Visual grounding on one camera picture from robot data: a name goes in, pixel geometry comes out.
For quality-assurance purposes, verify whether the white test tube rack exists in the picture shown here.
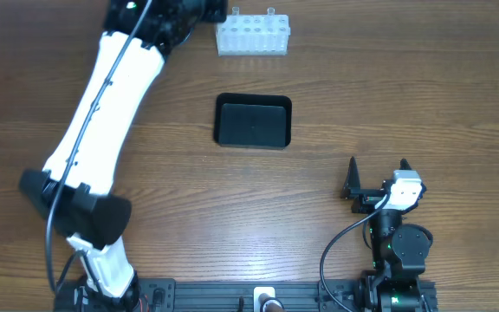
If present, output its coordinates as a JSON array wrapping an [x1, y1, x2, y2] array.
[[214, 13, 292, 57]]

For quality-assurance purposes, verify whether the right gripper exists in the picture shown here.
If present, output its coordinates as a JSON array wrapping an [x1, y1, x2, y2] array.
[[340, 155, 413, 215]]

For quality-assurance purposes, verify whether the black tray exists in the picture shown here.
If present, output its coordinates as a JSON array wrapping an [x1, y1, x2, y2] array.
[[212, 92, 294, 151]]

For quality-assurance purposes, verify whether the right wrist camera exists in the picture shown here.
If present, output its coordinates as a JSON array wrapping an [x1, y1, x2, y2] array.
[[383, 169, 426, 211]]

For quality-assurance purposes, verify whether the mounting rail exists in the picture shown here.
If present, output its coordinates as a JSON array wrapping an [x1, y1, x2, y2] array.
[[53, 276, 440, 312]]

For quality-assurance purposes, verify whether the black cable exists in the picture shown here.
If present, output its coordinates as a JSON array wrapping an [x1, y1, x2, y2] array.
[[43, 0, 155, 296], [319, 194, 392, 311]]

